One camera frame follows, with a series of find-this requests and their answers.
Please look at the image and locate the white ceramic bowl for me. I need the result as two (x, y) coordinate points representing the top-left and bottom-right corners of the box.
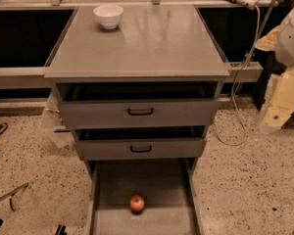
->
(93, 5), (123, 29)

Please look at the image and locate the metal rod on floor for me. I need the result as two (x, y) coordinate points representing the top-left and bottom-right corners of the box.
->
(0, 183), (28, 202)

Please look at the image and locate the grey drawer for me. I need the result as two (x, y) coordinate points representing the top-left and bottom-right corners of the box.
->
(85, 159), (204, 235)
(75, 125), (207, 161)
(57, 81), (219, 129)

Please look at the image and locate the white power cable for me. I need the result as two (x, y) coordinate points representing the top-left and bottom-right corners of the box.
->
(213, 4), (263, 147)

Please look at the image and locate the grey middle drawer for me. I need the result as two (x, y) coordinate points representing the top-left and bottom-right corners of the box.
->
(75, 125), (207, 161)

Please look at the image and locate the grey bottom drawer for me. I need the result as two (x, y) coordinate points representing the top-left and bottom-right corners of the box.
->
(85, 159), (204, 235)

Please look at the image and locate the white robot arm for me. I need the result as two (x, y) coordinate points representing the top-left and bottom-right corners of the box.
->
(256, 8), (294, 134)

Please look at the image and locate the grey top drawer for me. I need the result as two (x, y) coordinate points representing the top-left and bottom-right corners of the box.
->
(57, 81), (219, 129)

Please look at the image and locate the grey metal rail frame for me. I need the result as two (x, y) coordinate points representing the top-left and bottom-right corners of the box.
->
(0, 62), (263, 89)

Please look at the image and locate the grey drawer cabinet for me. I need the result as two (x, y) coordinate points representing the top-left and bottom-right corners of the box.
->
(43, 4), (232, 178)

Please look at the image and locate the red apple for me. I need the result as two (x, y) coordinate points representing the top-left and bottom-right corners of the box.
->
(129, 194), (145, 212)

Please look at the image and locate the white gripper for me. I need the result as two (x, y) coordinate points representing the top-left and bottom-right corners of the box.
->
(259, 68), (294, 134)

